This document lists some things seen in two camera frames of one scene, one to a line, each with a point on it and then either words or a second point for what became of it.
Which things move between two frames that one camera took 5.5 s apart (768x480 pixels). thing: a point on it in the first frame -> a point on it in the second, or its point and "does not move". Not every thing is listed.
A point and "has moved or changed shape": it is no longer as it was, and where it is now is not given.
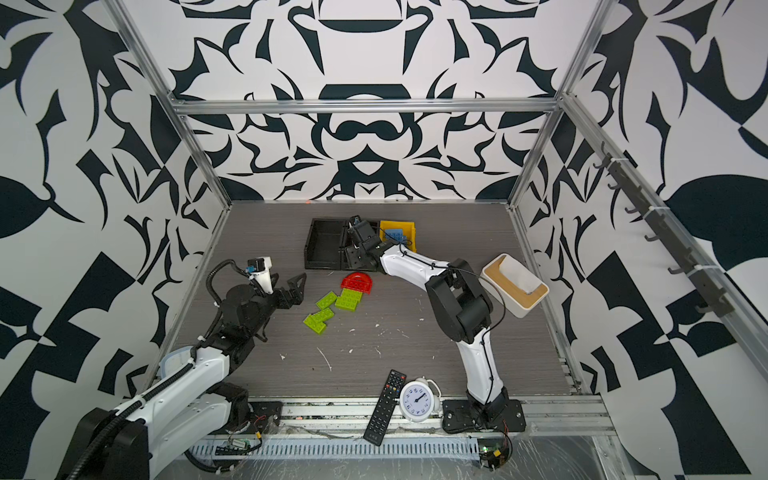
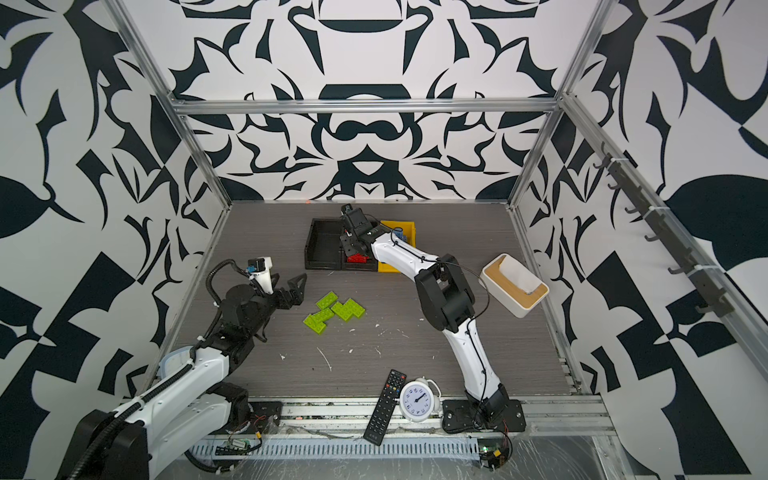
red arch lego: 357,281 has moved or changed shape
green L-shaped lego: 316,321 does not move
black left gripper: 293,296 does not move
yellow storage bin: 408,229 does not move
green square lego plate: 349,299 has moved or changed shape
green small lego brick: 326,301 does not move
